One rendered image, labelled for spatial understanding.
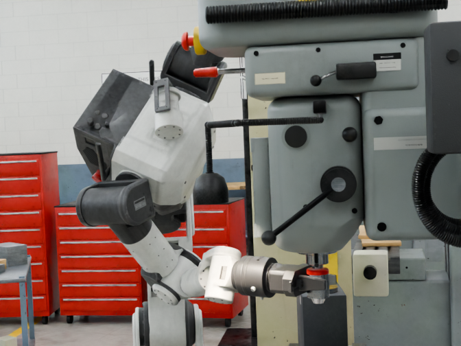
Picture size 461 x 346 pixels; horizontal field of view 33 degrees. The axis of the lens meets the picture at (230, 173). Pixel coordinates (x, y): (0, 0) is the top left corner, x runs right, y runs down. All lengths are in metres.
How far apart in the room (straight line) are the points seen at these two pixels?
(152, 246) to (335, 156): 0.57
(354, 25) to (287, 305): 2.10
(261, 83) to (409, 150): 0.31
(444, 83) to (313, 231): 0.45
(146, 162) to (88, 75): 9.38
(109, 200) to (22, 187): 4.96
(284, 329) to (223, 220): 2.81
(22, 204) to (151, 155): 4.93
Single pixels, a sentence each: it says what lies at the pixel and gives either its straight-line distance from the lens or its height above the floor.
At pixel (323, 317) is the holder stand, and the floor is 1.05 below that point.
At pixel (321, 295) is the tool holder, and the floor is 1.22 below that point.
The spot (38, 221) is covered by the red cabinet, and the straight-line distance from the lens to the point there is 6.75.
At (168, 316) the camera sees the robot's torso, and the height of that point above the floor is 1.05.
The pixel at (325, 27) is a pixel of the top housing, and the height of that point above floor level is 1.76.
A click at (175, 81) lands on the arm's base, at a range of 2.03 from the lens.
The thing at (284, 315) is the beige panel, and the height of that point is 0.76.
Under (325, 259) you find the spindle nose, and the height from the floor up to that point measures 1.29.
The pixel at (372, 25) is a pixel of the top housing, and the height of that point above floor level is 1.75.
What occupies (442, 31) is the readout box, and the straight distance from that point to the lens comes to 1.30.
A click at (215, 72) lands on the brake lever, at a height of 1.70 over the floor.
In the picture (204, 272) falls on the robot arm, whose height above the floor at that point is 1.24.
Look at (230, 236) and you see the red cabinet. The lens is 6.24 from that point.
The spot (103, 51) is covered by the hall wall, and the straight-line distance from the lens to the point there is 11.18.
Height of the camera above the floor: 1.56
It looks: 3 degrees down
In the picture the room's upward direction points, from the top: 2 degrees counter-clockwise
